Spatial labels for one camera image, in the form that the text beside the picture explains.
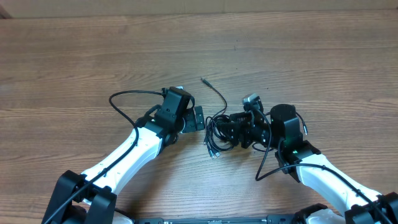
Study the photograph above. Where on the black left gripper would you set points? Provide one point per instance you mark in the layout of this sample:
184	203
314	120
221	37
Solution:
191	124

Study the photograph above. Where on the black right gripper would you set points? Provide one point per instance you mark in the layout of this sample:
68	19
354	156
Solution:
239	129

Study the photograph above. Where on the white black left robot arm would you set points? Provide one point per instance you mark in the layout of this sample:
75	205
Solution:
90	197

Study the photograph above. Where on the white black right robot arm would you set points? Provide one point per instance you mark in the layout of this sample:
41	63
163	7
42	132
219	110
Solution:
282	129

